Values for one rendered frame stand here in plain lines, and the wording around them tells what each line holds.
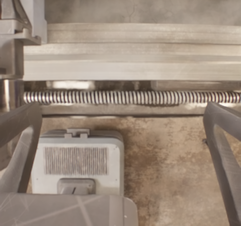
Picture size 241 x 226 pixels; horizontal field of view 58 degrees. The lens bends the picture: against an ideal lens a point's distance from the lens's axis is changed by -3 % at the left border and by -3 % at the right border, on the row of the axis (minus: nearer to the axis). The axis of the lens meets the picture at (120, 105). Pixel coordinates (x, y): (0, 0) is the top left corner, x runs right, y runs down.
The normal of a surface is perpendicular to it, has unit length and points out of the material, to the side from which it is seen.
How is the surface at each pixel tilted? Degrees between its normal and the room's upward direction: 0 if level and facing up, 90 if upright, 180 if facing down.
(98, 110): 0
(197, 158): 0
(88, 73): 36
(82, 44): 0
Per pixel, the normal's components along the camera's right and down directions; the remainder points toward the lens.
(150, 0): -0.12, 0.11
